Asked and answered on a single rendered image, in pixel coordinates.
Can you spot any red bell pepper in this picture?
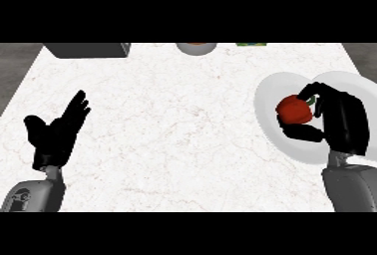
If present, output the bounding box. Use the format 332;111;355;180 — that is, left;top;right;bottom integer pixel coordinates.
274;94;318;126

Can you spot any grey round bowl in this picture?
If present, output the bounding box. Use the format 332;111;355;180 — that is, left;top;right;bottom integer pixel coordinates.
176;42;218;57

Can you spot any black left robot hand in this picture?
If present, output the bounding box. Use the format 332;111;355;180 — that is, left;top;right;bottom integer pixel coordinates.
23;89;94;171

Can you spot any dark grey box appliance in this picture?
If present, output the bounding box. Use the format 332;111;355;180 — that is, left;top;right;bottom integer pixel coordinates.
42;42;134;60

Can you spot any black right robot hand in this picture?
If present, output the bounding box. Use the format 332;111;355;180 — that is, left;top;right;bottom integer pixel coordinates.
275;82;370;157

